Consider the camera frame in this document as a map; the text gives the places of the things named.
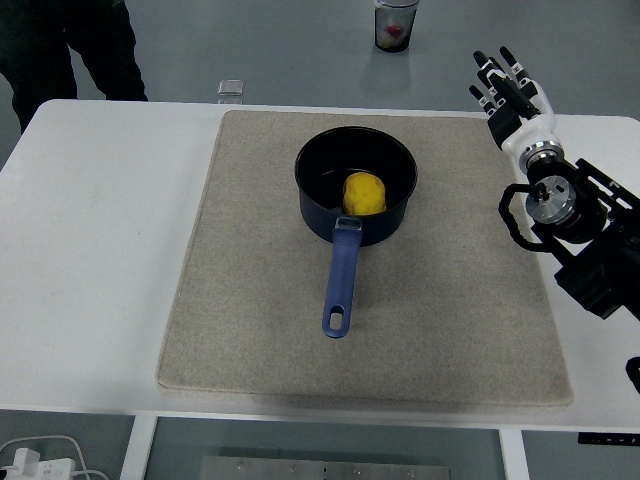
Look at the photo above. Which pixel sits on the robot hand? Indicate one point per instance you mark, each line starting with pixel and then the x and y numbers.
pixel 530 127

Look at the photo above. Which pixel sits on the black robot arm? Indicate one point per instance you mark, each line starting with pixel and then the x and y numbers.
pixel 595 230

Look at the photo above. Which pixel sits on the black cup with clear lid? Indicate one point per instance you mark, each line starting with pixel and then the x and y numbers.
pixel 395 30

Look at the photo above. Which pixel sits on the small clear square box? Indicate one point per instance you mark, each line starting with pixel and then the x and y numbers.
pixel 230 87

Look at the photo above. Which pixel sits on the beige fabric mat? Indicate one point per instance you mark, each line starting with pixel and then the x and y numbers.
pixel 280 320

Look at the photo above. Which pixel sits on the black table control panel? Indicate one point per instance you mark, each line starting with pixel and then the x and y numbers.
pixel 607 438

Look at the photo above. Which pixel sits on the white table leg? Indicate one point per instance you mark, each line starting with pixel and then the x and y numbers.
pixel 137 450
pixel 515 457

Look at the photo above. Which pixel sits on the grey metal plate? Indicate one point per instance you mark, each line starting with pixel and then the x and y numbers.
pixel 325 470

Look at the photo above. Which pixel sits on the white power adapter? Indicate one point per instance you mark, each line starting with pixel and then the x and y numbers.
pixel 35 465

